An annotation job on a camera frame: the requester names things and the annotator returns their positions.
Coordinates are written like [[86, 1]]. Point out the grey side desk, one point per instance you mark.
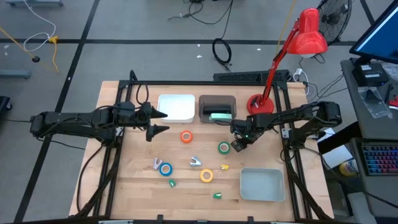
[[373, 130]]

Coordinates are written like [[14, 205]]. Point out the yellow mini stapler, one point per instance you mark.
[[224, 167]]

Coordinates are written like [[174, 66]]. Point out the large green block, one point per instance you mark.
[[217, 196]]

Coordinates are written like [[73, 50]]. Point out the small red object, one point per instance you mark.
[[394, 102]]

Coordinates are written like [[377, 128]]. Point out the black power strip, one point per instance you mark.
[[236, 76]]

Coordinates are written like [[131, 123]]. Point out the blue tape roll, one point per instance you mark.
[[160, 169]]

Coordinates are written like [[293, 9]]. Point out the yellow tape roll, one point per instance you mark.
[[201, 175]]

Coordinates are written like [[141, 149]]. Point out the grey metal foot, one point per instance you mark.
[[34, 3], [15, 74]]

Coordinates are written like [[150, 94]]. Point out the black computer monitor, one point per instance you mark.
[[381, 37]]

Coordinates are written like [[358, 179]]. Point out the white paper sheet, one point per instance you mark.
[[337, 155]]

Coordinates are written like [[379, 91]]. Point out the green tape roll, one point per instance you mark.
[[219, 148]]

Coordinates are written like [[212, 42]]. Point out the green mini stapler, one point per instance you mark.
[[172, 183]]

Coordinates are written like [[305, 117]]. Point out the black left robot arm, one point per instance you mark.
[[68, 123]]

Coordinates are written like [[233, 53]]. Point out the lilac staple remover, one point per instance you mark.
[[156, 165]]

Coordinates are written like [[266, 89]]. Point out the clear plastic bag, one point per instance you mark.
[[373, 102]]

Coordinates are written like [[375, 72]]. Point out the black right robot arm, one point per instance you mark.
[[295, 113]]

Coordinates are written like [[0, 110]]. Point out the black floor disc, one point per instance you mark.
[[36, 59]]

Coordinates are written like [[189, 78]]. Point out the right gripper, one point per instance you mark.
[[248, 127]]

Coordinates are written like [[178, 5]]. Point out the black mini computer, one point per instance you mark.
[[370, 74]]

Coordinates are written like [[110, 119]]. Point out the light blue staple remover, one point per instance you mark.
[[196, 163]]

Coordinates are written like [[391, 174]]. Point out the black rig frame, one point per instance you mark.
[[199, 83]]

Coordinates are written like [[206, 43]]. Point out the black caster base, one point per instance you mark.
[[4, 104]]

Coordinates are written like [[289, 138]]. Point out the translucent grey bin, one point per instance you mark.
[[217, 100]]

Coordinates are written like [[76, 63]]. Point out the red desk lamp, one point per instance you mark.
[[308, 34]]

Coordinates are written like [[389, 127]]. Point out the mint green stapler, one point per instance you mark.
[[220, 117]]

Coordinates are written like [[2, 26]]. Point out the yellow lidded bottle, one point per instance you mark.
[[346, 169]]

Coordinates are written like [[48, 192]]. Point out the backlit keyboard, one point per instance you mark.
[[381, 158]]

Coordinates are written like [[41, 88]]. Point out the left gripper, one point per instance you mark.
[[144, 116]]

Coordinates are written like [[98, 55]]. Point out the orange tape roll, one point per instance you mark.
[[182, 137]]

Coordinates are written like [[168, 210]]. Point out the white power adapter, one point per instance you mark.
[[298, 72]]

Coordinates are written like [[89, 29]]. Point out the white plastic bin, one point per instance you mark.
[[175, 107]]

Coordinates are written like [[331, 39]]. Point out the black floor fan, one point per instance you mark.
[[334, 18]]

